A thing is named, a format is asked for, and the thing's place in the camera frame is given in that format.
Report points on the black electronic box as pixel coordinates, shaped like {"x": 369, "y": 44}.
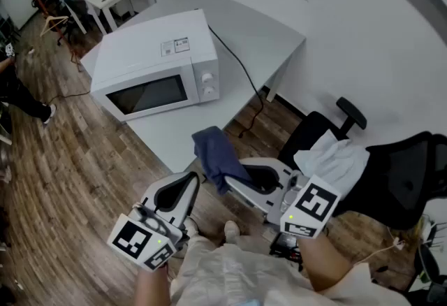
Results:
{"x": 284, "y": 245}

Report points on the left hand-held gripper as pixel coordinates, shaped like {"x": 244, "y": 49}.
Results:
{"x": 132, "y": 240}

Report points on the person's right shoe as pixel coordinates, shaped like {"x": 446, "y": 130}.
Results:
{"x": 232, "y": 229}

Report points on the white crumpled cloth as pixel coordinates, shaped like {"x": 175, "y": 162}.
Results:
{"x": 331, "y": 161}

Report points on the wooden clothes hanger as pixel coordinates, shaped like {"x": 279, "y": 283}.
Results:
{"x": 52, "y": 22}

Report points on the right hand-held gripper camera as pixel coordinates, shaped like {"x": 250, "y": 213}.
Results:
{"x": 291, "y": 193}

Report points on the person's left forearm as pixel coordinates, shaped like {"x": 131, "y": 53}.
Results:
{"x": 152, "y": 287}

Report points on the red wooden coat rack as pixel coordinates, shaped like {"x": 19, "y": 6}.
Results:
{"x": 52, "y": 23}

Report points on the white microwave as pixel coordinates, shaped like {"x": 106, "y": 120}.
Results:
{"x": 146, "y": 42}

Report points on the hand-held gripper camera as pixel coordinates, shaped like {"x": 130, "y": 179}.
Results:
{"x": 152, "y": 220}
{"x": 291, "y": 193}

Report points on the black office chair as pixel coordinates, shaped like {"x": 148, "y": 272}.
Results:
{"x": 401, "y": 175}

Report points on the dark chair with draped cloth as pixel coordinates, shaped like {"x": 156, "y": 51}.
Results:
{"x": 78, "y": 14}

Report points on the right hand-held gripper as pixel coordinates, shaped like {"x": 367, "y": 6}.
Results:
{"x": 314, "y": 207}

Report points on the person's right forearm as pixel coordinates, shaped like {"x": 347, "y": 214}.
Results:
{"x": 321, "y": 262}

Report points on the left hand-held gripper camera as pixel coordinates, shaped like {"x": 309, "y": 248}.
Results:
{"x": 152, "y": 220}

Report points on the dark blue cloth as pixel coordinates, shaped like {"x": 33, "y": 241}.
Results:
{"x": 216, "y": 154}

